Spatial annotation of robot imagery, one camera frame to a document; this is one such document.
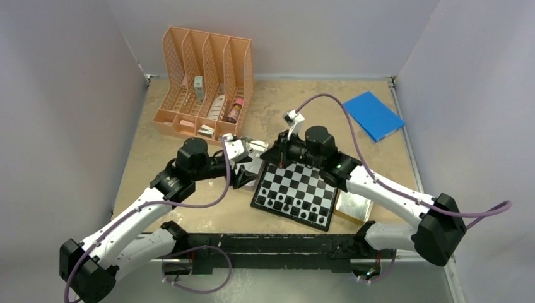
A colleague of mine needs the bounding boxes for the pink capped small bottle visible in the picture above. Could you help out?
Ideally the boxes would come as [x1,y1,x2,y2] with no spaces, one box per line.
[226,98,244,124]

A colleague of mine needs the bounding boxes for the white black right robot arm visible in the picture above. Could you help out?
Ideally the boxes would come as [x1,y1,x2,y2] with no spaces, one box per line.
[260,126,467,266]

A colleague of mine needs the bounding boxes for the black white chess board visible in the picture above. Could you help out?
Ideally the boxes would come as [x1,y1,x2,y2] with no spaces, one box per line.
[250,163,338,232]

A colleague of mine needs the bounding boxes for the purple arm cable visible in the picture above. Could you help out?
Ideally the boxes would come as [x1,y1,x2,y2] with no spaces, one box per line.
[294,93,513,285]
[63,140,233,303]

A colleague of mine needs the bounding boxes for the blue notebook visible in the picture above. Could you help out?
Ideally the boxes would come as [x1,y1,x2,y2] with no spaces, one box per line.
[343,92,405,143]

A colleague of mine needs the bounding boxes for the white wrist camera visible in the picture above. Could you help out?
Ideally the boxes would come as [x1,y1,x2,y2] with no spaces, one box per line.
[221,133,252,163]
[283,110,305,140]

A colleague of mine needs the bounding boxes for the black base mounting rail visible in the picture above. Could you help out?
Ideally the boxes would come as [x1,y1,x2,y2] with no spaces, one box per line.
[166,233,394,275]

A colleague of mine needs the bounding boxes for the green white small box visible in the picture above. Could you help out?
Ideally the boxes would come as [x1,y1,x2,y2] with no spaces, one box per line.
[193,76,205,104]

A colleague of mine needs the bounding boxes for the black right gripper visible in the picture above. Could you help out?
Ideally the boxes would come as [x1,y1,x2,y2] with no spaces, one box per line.
[262,129,324,169]

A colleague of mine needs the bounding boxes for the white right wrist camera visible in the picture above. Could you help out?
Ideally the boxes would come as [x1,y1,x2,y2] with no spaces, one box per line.
[283,110,305,140]

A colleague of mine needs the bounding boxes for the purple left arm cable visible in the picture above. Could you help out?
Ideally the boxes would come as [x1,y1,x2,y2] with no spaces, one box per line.
[63,140,233,303]

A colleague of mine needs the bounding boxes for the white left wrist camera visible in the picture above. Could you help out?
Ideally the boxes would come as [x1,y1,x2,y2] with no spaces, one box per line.
[221,133,252,163]

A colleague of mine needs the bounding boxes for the pink metal tin box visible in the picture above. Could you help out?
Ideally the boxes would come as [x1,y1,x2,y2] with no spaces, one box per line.
[234,136,269,191]

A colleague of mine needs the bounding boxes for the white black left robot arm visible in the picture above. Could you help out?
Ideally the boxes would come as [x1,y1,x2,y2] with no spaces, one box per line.
[59,134,257,302]

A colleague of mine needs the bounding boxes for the aluminium frame rail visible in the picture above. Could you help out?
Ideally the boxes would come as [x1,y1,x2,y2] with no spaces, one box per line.
[351,251,466,302]

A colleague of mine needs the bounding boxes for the orange plastic file organizer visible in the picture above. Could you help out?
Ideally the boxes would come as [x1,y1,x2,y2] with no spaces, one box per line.
[153,27,254,145]

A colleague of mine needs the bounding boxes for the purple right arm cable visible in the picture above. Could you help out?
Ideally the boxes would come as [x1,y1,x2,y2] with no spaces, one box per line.
[294,93,513,285]

